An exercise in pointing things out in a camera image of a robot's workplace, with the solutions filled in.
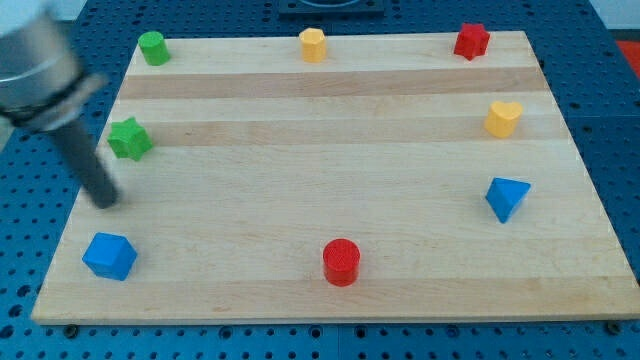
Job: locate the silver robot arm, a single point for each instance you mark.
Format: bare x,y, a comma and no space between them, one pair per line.
43,82

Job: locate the blue cube block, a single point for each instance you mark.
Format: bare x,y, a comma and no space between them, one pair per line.
110,256

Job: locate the wooden board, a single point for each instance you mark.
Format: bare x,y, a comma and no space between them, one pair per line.
260,159

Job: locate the red cylinder block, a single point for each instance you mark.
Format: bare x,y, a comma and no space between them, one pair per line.
341,260

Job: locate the yellow hexagon block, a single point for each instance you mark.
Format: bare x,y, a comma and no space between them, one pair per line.
313,45

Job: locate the blue triangular prism block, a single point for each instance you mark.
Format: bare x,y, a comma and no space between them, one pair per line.
504,196

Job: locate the yellow heart block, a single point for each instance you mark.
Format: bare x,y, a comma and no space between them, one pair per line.
502,118

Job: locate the green star block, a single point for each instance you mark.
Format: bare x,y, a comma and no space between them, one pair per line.
128,139

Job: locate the red star block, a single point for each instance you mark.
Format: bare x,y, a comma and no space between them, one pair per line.
472,41

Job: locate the green cylinder block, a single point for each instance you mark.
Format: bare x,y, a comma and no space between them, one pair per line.
153,48

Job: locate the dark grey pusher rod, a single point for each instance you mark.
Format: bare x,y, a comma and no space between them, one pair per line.
78,151

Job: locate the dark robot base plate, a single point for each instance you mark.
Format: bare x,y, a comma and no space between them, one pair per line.
295,8

